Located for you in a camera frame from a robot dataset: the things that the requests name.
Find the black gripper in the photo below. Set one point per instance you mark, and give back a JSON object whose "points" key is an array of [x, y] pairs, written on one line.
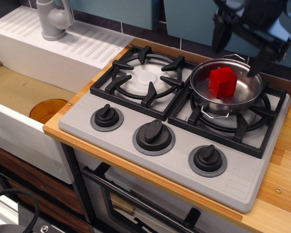
{"points": [[273, 42]]}

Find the red cube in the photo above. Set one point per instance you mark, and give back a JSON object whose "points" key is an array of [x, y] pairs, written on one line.
{"points": [[222, 82]]}

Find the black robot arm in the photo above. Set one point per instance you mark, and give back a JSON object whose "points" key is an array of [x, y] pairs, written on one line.
{"points": [[257, 22]]}

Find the stainless steel pan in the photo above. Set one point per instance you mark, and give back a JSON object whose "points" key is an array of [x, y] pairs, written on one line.
{"points": [[247, 89]]}

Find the black right stove knob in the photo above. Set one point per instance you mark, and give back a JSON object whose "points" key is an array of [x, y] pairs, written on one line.
{"points": [[207, 161]]}

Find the black stove knob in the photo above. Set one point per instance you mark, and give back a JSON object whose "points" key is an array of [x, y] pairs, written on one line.
{"points": [[106, 119], [154, 138], [207, 161]]}

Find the grey toy stove top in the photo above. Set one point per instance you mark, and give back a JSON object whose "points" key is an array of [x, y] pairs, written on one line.
{"points": [[237, 187]]}

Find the black middle stove knob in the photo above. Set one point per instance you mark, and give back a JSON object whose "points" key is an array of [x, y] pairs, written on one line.
{"points": [[154, 138]]}

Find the black left stove knob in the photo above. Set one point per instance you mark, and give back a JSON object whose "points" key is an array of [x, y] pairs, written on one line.
{"points": [[106, 119]]}

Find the black right burner grate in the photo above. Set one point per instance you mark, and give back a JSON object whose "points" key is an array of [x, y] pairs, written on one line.
{"points": [[249, 132]]}

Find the black burner grate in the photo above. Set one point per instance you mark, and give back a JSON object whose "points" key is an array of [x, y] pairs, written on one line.
{"points": [[249, 132], [145, 81]]}

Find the black left burner grate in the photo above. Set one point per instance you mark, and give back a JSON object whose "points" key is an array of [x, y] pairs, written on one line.
{"points": [[145, 81]]}

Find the grey toy faucet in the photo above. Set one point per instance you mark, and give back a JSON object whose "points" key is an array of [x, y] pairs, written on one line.
{"points": [[54, 21]]}

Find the orange plastic plate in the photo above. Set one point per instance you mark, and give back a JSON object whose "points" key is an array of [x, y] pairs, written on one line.
{"points": [[44, 111]]}

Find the white sink unit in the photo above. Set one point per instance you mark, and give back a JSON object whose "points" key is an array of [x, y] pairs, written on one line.
{"points": [[33, 70]]}

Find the wooden drawer front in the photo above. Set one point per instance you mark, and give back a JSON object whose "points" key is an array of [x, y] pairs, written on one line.
{"points": [[57, 200]]}

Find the oven door with handle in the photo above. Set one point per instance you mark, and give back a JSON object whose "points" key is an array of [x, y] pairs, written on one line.
{"points": [[142, 208]]}

